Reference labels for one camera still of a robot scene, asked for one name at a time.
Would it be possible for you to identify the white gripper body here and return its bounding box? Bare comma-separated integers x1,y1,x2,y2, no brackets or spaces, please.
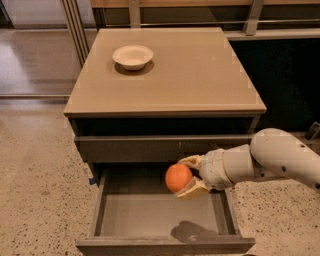
199,149,234,190

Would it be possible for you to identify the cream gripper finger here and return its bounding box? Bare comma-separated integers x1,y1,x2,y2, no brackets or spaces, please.
175,177,212,200
179,155,204,170

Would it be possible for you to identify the orange fruit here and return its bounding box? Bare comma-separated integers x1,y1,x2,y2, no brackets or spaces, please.
165,164,193,193

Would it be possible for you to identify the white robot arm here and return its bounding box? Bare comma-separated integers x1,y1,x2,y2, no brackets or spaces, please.
175,128,320,200

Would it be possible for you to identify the grey drawer cabinet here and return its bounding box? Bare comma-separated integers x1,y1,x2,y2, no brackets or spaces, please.
63,27,268,256

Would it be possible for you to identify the blue tape piece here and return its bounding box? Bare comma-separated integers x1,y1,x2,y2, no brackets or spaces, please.
89,178,96,185

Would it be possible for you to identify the black object on floor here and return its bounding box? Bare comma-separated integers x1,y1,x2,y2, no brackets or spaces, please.
305,122,320,140

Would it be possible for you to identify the white ceramic bowl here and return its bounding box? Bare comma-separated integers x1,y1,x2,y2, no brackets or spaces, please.
112,45,154,71

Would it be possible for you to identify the metal frame shelf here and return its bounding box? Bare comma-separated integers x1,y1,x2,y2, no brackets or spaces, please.
59,0,320,62

